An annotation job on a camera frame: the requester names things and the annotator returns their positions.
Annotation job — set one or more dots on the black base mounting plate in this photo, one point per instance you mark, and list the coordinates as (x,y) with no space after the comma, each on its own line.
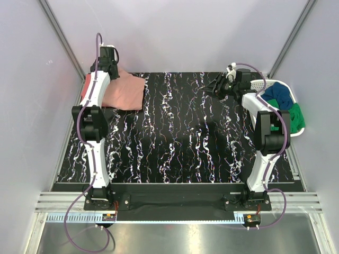
(197,198)

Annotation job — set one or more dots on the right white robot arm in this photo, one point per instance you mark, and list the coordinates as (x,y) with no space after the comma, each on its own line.
(269,144)

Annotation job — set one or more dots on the green t shirt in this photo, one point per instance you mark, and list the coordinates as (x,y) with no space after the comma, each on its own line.
(297,121)

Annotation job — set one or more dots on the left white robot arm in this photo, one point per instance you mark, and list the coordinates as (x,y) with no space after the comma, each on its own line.
(91,125)

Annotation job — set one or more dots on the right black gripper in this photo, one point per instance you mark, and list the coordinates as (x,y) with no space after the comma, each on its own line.
(212,88)

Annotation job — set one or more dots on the blue t shirt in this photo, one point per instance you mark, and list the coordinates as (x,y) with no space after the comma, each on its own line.
(281,94)

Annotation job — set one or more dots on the white slotted cable duct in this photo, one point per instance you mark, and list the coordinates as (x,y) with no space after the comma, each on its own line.
(171,218)

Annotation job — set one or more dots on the folded red t shirt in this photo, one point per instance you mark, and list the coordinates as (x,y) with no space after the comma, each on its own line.
(86,85)

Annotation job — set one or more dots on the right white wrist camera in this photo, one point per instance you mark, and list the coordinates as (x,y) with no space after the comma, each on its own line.
(231,72)

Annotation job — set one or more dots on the pink t shirt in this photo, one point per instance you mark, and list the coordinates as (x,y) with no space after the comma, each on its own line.
(125,93)

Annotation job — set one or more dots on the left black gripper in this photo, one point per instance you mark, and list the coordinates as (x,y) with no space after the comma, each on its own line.
(115,76)

